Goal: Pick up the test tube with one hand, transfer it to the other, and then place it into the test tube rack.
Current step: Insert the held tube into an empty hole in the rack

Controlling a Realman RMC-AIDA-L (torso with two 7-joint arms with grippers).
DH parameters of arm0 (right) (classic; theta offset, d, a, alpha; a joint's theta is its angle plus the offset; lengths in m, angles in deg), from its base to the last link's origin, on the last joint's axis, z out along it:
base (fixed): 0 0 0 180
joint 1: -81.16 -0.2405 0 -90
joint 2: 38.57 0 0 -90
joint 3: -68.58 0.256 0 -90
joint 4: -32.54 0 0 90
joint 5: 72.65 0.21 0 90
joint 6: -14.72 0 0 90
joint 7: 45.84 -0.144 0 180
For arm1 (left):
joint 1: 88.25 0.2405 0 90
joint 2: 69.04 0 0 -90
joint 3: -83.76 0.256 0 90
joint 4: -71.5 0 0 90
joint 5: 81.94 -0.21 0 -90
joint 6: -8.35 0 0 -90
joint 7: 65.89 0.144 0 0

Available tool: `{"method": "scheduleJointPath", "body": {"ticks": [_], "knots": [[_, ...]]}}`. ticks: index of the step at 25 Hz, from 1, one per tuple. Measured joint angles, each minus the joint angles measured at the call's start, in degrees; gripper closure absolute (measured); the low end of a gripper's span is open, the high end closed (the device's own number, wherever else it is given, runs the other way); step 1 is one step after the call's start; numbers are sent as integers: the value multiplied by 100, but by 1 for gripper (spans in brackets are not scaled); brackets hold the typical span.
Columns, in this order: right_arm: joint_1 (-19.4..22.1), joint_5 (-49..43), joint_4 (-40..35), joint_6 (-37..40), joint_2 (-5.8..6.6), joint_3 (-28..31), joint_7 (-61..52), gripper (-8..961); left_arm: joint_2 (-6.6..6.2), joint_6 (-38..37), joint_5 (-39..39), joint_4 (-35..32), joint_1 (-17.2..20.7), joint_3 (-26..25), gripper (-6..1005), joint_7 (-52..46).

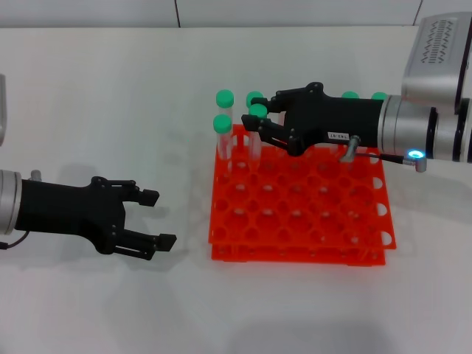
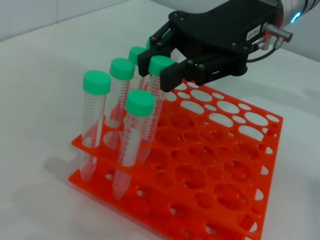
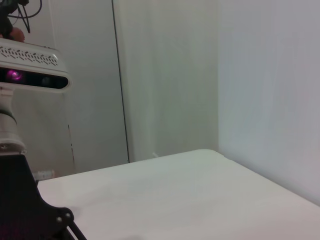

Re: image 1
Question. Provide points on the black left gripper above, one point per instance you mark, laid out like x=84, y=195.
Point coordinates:
x=66, y=210

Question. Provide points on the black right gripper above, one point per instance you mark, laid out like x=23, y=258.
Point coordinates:
x=339, y=118

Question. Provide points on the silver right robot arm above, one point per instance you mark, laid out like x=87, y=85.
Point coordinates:
x=413, y=125

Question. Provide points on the orange test tube rack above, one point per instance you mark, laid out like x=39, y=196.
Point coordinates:
x=295, y=221

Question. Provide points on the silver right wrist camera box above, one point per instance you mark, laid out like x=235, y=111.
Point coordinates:
x=435, y=55

